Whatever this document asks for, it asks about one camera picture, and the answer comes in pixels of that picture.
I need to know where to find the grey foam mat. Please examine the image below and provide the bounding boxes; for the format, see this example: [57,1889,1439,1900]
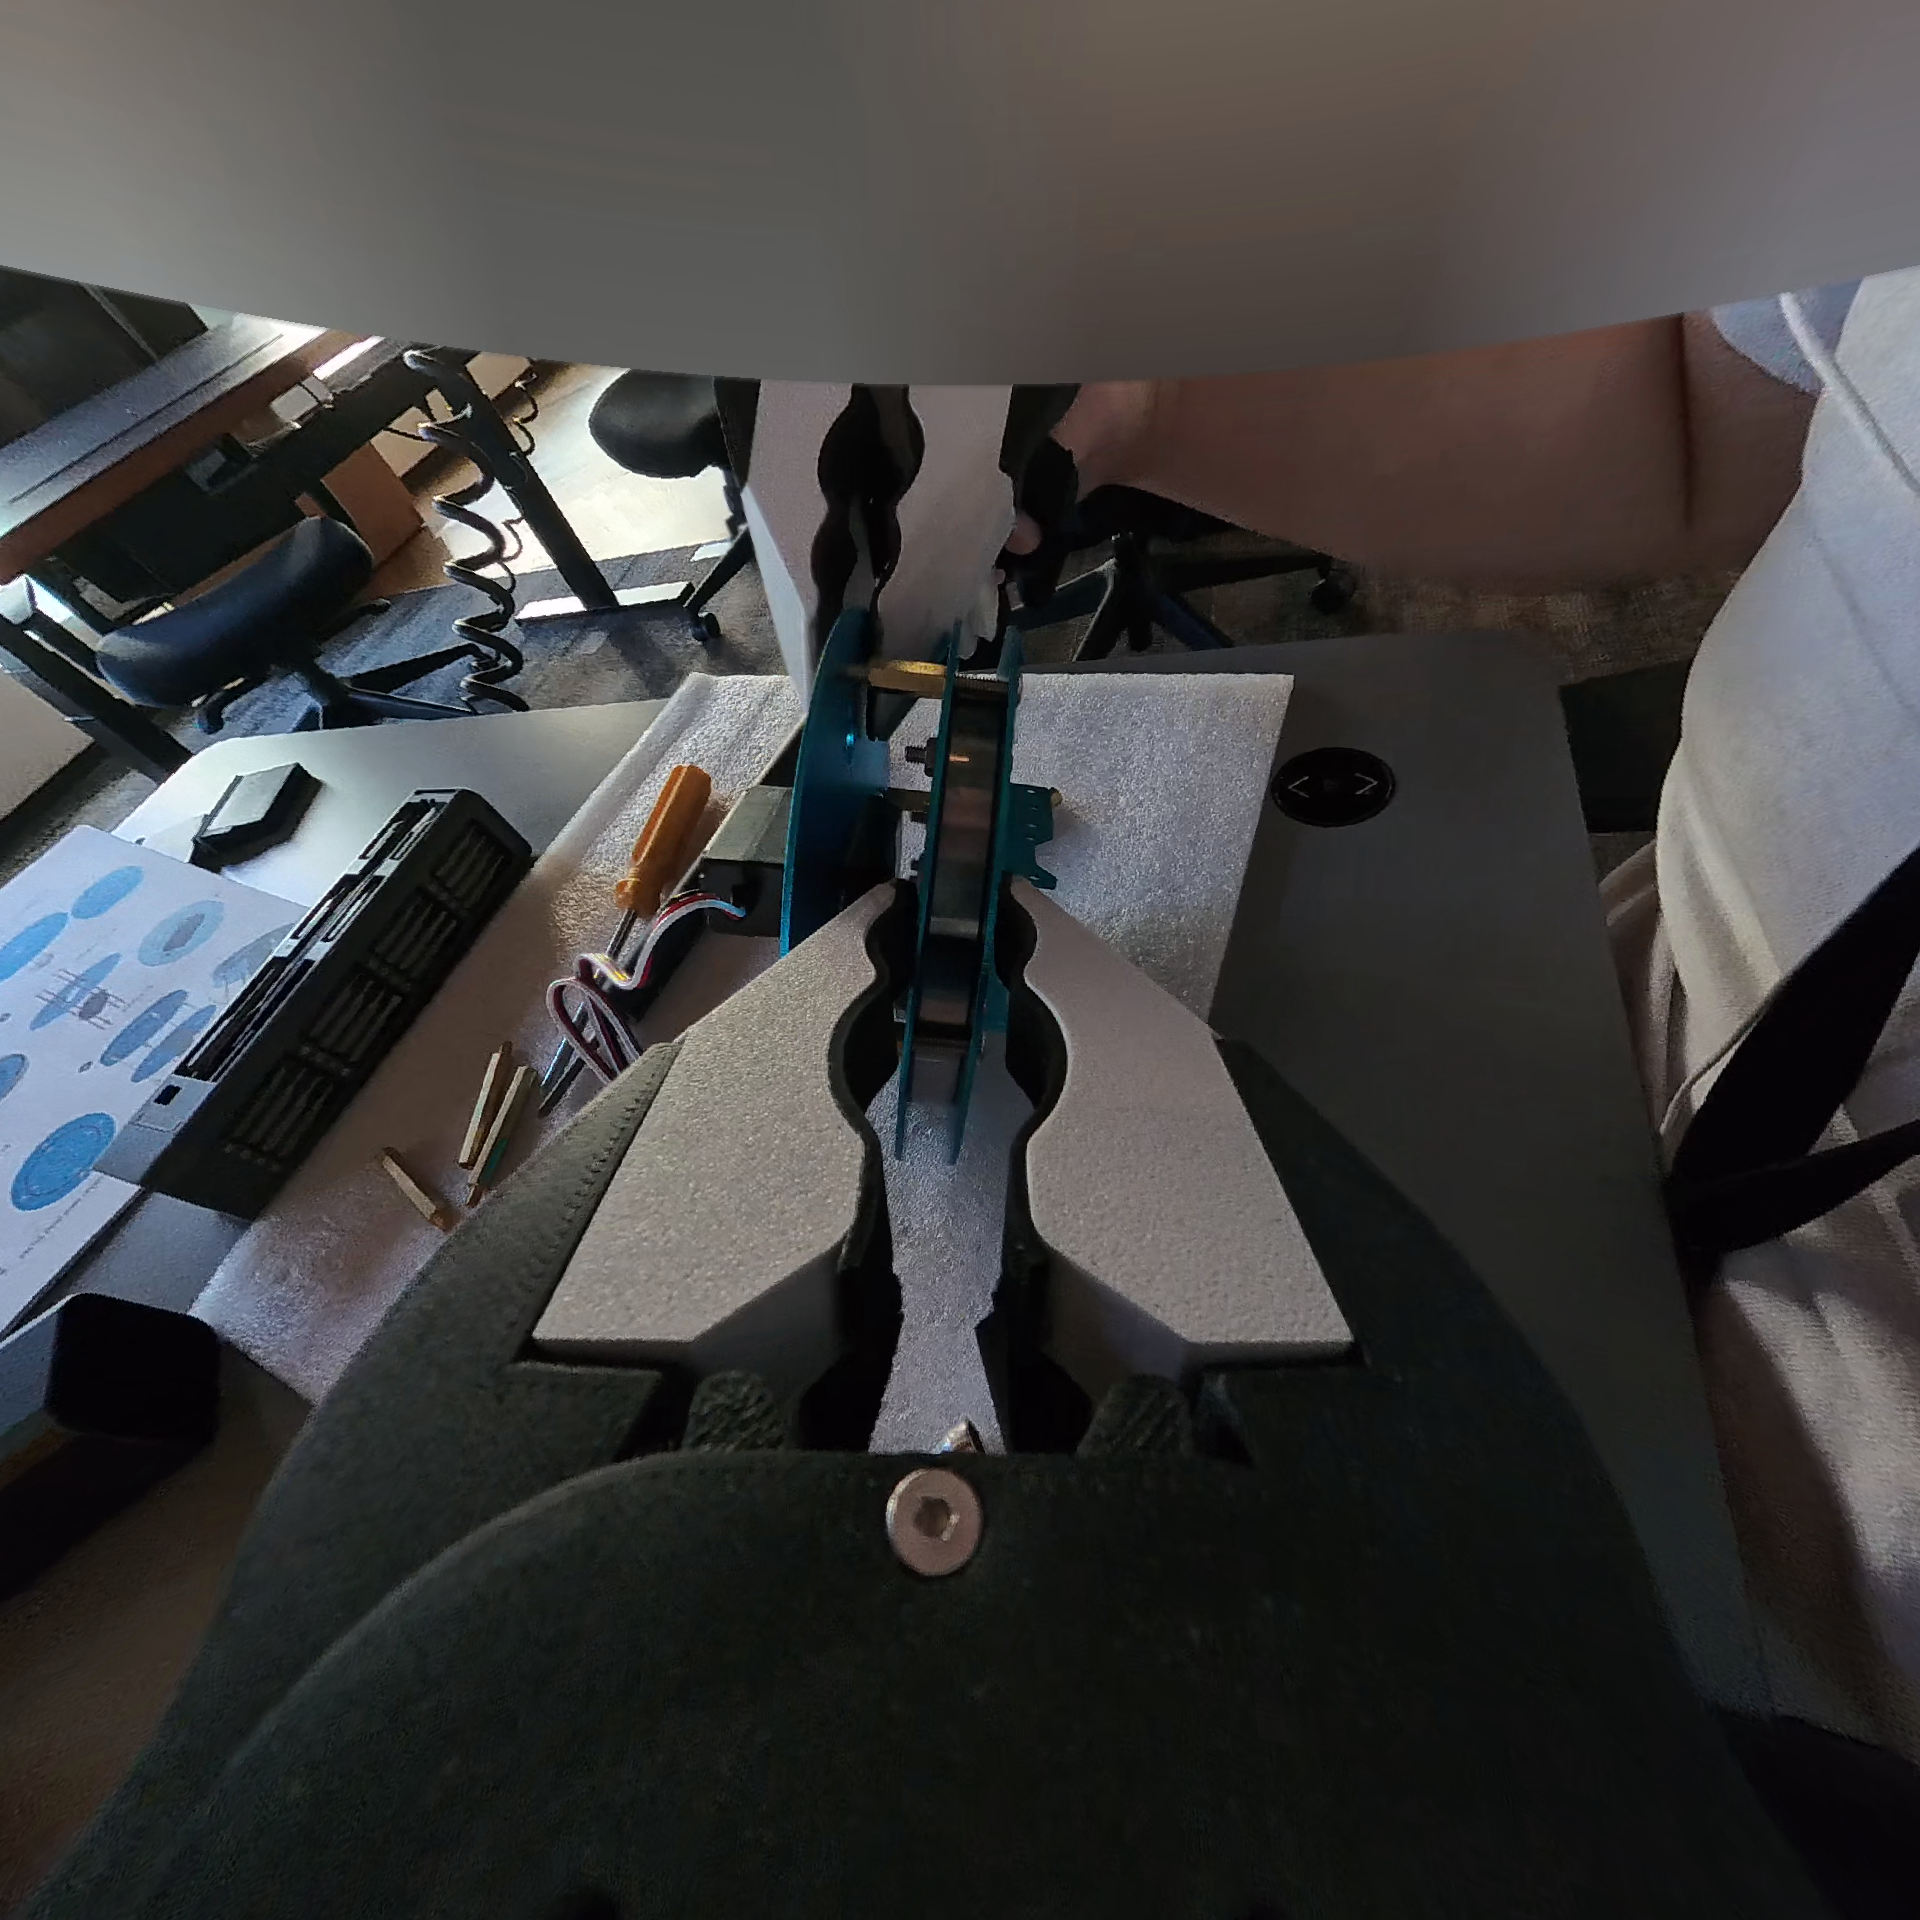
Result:
[196,669,1297,1457]

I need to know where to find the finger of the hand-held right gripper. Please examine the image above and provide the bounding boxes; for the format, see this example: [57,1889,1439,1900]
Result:
[875,385,1028,669]
[744,385,881,681]

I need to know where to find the person's right forearm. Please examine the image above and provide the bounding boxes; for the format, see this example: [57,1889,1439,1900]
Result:
[1153,308,1805,582]

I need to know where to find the red white servo cable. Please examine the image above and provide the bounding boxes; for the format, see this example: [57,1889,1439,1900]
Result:
[546,890,751,1085]

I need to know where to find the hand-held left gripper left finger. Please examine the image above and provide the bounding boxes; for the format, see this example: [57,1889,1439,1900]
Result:
[532,882,902,1450]

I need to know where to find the person's white shirt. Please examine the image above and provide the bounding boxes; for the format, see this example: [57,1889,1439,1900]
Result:
[1597,279,1920,1760]

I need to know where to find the small black box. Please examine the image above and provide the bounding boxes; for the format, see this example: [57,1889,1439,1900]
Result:
[190,762,317,869]

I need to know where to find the yellow handled screwdriver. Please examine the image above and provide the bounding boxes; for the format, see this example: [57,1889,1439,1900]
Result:
[540,762,714,1117]

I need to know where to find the grey desk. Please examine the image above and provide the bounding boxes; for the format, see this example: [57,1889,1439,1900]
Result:
[0,630,1775,1722]

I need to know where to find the black coiled cable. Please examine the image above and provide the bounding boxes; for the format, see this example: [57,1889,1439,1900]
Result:
[401,346,532,718]

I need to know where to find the black servo motor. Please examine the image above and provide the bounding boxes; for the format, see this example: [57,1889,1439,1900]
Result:
[704,787,793,942]

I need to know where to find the brown topped desk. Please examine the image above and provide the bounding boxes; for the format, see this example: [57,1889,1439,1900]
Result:
[0,328,627,784]

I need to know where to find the blue double disc base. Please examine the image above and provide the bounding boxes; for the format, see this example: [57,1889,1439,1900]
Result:
[899,623,1071,1166]

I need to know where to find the round black desk control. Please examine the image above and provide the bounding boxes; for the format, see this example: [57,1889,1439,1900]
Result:
[1272,744,1399,823]

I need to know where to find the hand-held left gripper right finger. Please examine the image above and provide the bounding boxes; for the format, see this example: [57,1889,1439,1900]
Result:
[982,879,1353,1450]

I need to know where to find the brass standoff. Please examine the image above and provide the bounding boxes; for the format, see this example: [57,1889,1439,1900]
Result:
[380,1144,460,1236]
[462,1062,540,1210]
[457,1041,518,1173]

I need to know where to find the black strap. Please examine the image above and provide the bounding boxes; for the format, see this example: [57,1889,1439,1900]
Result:
[1661,882,1920,1295]

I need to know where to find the blue stool chair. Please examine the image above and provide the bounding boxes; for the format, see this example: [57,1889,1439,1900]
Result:
[96,516,506,738]

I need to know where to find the person's right hand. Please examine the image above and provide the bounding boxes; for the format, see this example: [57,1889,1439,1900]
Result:
[1004,379,1205,567]

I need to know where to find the blue round metal plate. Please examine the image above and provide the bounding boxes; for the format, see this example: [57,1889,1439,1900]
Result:
[777,606,904,965]

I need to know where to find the black screwdriver bit case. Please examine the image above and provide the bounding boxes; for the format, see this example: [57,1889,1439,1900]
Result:
[91,788,536,1219]

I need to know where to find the long black box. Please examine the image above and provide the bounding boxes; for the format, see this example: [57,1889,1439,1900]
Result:
[0,1292,223,1596]

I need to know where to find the black office chair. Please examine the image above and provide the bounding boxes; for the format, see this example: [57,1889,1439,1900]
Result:
[586,366,760,649]

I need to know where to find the printed instruction manual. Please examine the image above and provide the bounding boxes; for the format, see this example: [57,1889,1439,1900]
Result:
[0,823,311,1341]

